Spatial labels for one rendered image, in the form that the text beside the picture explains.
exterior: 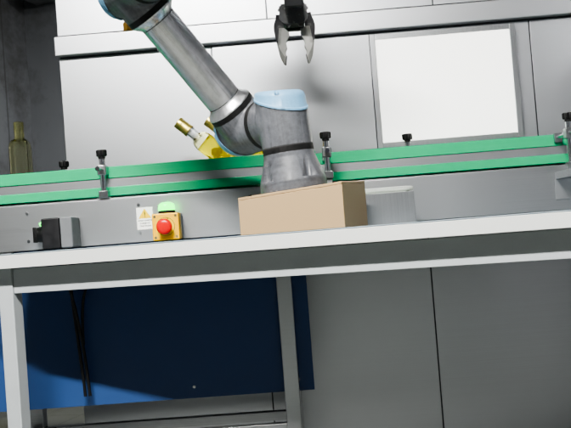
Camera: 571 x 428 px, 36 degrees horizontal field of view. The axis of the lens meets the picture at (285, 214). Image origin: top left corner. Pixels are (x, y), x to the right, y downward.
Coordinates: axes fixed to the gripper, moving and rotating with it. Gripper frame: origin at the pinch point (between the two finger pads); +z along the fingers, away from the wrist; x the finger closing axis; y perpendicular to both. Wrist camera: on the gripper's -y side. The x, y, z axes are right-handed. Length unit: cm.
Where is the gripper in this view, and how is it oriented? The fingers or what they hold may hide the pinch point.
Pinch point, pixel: (296, 59)
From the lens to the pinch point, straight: 219.7
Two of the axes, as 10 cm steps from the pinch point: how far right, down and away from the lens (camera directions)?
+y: 0.3, 0.2, 10.0
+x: -10.0, 0.8, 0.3
